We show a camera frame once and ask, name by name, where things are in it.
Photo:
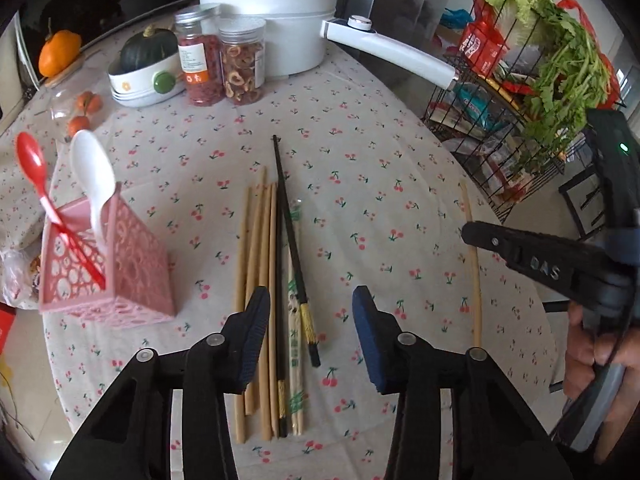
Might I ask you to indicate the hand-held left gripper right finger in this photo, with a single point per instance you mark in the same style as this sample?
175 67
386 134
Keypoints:
367 340

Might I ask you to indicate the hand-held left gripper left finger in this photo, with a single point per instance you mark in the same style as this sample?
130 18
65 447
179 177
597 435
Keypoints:
255 340

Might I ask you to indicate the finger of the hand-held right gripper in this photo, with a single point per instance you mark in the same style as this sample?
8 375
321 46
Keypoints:
540 265

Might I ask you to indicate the black chopstick with gold end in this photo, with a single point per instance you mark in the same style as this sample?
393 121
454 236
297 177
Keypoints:
280 310
290 230

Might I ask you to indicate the paper-wrapped disposable chopsticks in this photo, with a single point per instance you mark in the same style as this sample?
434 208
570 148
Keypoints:
295 340

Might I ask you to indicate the pink perforated utensil holder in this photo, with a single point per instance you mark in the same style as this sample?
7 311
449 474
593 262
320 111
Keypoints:
140 260

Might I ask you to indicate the person's right hand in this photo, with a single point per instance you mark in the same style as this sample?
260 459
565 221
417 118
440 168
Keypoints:
580 355

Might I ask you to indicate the black stool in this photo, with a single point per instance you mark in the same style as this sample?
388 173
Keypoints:
582 200

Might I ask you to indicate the leafy green vegetables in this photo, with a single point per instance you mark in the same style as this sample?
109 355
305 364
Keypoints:
570 75

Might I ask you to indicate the cherry print tablecloth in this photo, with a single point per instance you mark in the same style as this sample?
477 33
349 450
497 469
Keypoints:
375 185

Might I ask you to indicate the blue and white snack packet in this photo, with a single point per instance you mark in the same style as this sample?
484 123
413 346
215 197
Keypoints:
480 107

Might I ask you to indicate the red plastic bag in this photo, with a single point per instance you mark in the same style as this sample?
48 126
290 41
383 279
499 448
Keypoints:
480 45

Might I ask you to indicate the white plastic spoon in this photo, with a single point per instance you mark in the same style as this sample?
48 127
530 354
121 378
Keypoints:
92 165

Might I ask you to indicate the clear plastic food bag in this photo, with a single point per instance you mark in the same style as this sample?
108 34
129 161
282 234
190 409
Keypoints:
17 275

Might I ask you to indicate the blue plastic bag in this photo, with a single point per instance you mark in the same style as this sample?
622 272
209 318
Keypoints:
455 17

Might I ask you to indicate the jar of dried fruit slices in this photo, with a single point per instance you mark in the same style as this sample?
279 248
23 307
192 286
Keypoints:
242 70

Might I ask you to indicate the jar of red dried berries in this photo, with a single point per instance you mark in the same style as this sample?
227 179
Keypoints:
202 70

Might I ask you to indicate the small orange fruit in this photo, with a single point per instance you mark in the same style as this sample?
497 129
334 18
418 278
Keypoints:
89 102
80 124

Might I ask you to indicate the white bowl with green knob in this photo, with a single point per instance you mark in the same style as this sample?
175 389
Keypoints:
135 87

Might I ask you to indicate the red plastic spoon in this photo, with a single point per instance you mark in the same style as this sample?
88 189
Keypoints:
31 157

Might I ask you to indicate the clear plastic container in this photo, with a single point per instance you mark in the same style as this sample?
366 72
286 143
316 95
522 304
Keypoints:
60 105

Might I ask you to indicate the dark green pumpkin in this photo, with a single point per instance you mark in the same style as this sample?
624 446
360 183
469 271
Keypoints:
147 50

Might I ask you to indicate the orange pumpkin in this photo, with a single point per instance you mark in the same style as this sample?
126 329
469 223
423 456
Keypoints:
59 52

